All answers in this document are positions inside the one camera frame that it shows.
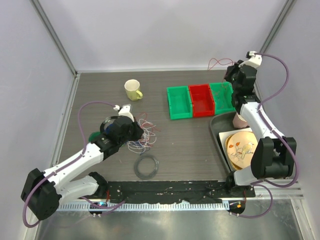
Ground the white square plate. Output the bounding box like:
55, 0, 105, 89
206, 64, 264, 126
218, 127, 252, 160

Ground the red plastic bin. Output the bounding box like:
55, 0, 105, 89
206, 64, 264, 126
188, 84, 215, 118

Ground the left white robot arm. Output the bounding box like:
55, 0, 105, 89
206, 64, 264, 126
21, 116, 144, 221

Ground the red thin cable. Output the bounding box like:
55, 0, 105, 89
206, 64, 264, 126
207, 57, 238, 108

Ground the white cable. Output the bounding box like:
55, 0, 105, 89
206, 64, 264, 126
126, 118, 158, 152

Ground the pink ceramic mug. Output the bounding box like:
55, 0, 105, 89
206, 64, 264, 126
232, 112, 249, 129

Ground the left green plastic bin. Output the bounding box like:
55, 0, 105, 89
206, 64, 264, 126
167, 85, 193, 120

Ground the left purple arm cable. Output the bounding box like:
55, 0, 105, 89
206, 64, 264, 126
21, 100, 120, 228

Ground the green plastic bin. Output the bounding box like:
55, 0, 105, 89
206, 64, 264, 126
167, 85, 193, 120
209, 82, 235, 115

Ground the yellow ceramic mug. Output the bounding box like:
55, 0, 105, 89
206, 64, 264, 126
124, 79, 143, 101

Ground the bird pattern plate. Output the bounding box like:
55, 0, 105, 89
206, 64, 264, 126
225, 131, 258, 170

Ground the white slotted cable duct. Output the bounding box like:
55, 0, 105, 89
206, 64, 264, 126
57, 201, 230, 212

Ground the dark grey tray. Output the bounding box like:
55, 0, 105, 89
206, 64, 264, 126
209, 112, 241, 172

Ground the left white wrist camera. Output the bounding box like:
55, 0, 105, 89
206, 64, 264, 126
113, 104, 135, 122

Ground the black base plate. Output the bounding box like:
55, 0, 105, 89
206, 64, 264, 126
77, 180, 256, 204

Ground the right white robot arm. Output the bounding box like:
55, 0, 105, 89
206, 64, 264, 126
224, 53, 299, 198

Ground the black coiled cable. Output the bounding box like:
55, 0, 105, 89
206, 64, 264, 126
99, 115, 120, 133

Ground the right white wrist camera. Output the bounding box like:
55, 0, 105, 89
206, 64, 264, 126
239, 51, 263, 69

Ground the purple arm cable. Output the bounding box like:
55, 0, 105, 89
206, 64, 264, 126
252, 51, 301, 188
21, 100, 120, 228

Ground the right green plastic bin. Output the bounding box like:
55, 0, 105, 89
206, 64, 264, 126
209, 82, 235, 115

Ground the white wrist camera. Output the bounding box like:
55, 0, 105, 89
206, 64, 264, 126
113, 104, 135, 122
239, 51, 263, 69

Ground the grey coiled cable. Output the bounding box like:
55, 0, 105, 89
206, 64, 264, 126
133, 154, 160, 180

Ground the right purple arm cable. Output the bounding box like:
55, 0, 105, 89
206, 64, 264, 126
252, 51, 301, 188

